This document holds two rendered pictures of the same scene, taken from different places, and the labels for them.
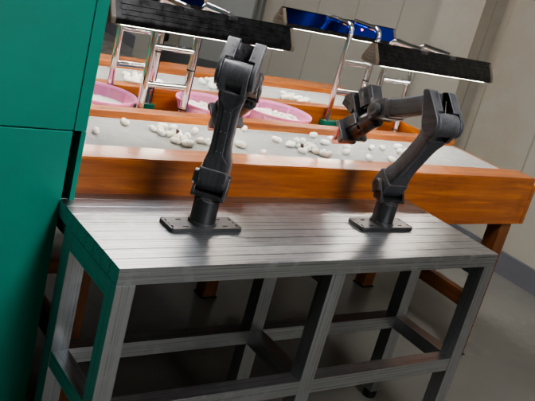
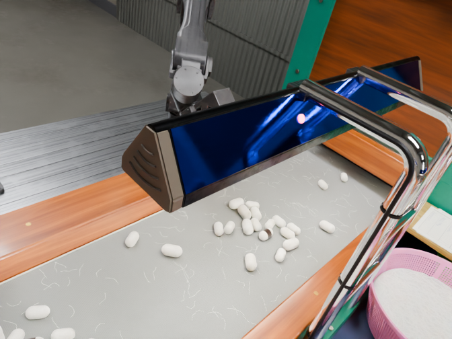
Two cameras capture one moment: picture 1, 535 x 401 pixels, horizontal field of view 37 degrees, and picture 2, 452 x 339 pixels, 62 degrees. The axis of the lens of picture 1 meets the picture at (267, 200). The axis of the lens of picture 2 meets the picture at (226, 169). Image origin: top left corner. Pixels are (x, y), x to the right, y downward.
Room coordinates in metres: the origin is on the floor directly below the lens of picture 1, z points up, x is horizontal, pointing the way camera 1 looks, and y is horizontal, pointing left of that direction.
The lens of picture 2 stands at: (2.79, 0.07, 1.27)
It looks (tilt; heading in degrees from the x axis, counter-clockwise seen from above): 35 degrees down; 166
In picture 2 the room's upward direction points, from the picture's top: 14 degrees clockwise
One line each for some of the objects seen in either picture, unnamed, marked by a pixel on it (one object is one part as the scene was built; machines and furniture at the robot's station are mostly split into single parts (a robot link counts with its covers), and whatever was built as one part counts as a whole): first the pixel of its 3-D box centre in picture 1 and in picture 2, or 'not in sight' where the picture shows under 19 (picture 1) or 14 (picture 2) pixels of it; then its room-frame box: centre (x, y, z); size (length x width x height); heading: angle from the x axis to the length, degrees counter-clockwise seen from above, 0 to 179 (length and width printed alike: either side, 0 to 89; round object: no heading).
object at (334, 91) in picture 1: (340, 73); not in sight; (3.31, -0.15, 0.90); 0.20 x 0.19 x 0.45; 129
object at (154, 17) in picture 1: (205, 23); (327, 100); (2.32, 0.31, 1.08); 0.62 x 0.08 x 0.07; 129
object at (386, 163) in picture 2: not in sight; (360, 146); (2.00, 0.61, 0.83); 0.30 x 0.06 x 0.07; 39
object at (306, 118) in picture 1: (274, 121); not in sight; (2.89, 0.05, 0.72); 0.27 x 0.27 x 0.10
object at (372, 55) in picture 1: (432, 62); not in sight; (2.93, -0.45, 1.08); 0.62 x 0.08 x 0.07; 129
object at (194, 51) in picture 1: (181, 75); (327, 224); (2.39, 0.35, 0.90); 0.20 x 0.19 x 0.45; 129
